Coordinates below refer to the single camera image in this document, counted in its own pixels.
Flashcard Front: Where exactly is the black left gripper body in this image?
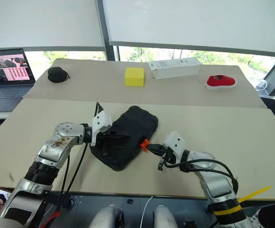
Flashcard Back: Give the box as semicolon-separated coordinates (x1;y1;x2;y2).
94;129;116;157

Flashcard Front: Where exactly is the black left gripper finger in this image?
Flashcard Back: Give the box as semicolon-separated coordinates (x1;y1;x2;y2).
103;136;128;143
109;130;132;138

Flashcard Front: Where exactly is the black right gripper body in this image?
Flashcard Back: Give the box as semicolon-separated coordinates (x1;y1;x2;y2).
158;146;176;171

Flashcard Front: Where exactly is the black plastic tool case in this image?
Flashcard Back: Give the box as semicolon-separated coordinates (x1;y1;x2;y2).
89;105;159;171

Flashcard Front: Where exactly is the grey rounded robot shell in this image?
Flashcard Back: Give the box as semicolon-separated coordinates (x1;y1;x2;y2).
89;205;124;228
153;205;179;228

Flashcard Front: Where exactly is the yellow foam block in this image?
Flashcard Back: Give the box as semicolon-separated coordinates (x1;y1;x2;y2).
124;67;145;87

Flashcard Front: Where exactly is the white cardboard carton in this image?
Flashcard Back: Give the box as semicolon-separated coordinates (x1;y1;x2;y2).
148;57;202;80

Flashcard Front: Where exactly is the black round zip pouch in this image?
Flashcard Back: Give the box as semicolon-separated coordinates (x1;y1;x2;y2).
47;66;71;83

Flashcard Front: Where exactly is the red slip-on shoe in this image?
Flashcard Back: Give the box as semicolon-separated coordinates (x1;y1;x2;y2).
205;74;238;90

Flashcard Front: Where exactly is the yellow zip tie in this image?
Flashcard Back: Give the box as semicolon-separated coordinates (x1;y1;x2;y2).
237;186;272;204

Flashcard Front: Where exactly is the open grey laptop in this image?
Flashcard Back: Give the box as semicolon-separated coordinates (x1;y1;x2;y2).
0;48;36;113

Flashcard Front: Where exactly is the black and white shoe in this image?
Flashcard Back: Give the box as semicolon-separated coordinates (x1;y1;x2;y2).
257;206;275;228

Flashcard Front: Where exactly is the white roller blind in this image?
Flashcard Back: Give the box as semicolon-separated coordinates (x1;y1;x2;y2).
103;0;275;59
0;0;107;52

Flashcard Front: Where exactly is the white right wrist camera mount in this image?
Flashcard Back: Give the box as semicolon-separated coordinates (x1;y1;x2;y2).
162;131;187;165

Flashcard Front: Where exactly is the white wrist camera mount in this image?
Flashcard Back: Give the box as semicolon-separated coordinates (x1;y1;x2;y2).
90;110;114;147
162;131;187;165

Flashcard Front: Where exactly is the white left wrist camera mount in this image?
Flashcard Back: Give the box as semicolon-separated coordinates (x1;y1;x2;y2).
90;110;114;147

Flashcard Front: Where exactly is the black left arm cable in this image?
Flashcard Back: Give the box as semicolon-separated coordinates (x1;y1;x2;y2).
36;102;104;228
60;153;71;201

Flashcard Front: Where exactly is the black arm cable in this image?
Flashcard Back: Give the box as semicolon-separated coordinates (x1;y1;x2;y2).
163;158;239;190
36;102;104;228
60;153;71;201

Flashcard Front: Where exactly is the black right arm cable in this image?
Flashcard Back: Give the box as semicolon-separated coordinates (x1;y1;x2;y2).
163;158;239;190

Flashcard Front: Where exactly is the thin white cable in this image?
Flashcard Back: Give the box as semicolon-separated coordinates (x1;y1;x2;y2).
139;195;155;228

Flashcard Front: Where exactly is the red cable tie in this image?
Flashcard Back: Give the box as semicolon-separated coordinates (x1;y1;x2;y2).
40;210;61;228

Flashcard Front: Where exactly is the grey window frame post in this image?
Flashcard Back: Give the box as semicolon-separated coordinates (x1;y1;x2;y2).
95;0;120;63

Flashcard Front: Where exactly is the white charger with cable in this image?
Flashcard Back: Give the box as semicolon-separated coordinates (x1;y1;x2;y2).
255;79;269;91

